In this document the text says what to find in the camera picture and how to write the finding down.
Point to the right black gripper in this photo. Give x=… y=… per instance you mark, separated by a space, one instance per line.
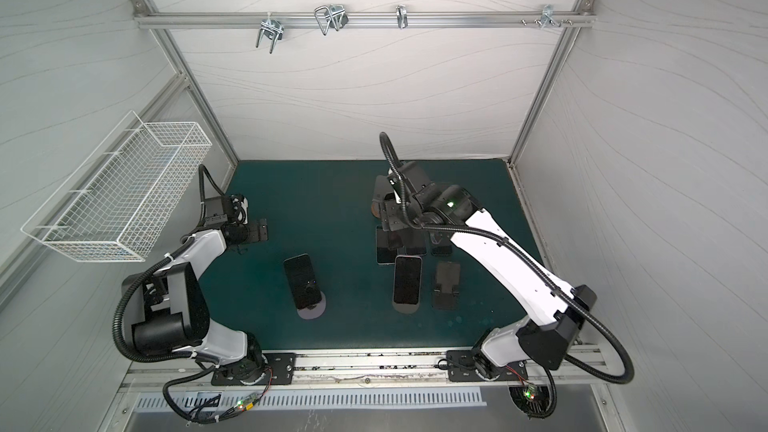
x=395 y=223

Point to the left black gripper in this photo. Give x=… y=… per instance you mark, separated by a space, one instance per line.
x=256 y=235

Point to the grey stand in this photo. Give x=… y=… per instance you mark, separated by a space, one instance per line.
x=406 y=308
x=314 y=311

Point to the wooden round base phone stand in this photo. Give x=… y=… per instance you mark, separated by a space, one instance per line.
x=383 y=191

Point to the phone from grey stand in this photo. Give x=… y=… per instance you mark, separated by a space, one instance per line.
x=440 y=245

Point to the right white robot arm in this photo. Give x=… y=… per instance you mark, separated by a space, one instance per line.
x=550 y=326

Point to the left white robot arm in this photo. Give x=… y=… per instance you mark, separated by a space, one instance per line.
x=162 y=315

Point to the metal clamp hook one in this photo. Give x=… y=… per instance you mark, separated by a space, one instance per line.
x=271 y=31

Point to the metal clamp hook three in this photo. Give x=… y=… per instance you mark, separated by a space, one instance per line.
x=401 y=17

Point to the metal clamp hook two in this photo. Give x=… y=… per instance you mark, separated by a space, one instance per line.
x=331 y=17

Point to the aluminium top crossbar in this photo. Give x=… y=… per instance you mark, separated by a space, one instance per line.
x=357 y=20

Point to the metal clamp hook four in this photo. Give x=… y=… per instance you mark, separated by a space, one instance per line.
x=547 y=19

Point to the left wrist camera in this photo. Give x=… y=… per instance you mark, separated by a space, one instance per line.
x=223 y=211

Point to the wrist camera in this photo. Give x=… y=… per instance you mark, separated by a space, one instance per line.
x=414 y=176
x=223 y=211

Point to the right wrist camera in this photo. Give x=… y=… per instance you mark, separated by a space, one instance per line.
x=414 y=176

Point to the white wire basket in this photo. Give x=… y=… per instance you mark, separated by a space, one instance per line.
x=115 y=204

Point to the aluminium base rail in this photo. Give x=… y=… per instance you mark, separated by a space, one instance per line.
x=365 y=368

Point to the white slotted cable duct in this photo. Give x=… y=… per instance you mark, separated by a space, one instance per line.
x=325 y=399

